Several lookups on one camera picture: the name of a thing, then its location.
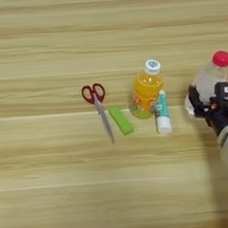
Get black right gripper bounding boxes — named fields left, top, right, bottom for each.
left=188, top=82, right=228, bottom=139

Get clear bottle with red cap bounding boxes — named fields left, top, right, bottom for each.
left=179, top=49, right=228, bottom=118

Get teal and white glue stick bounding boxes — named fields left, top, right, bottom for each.
left=152, top=89, right=173, bottom=136

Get orange juice bottle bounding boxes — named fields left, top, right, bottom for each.
left=125, top=58, right=167, bottom=121

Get black box with white label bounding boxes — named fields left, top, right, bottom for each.
left=214, top=81, right=228, bottom=104

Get green rectangular block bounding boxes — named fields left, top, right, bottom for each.
left=107, top=105, right=136, bottom=138

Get red handled scissors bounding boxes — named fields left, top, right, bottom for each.
left=80, top=82, right=116, bottom=147

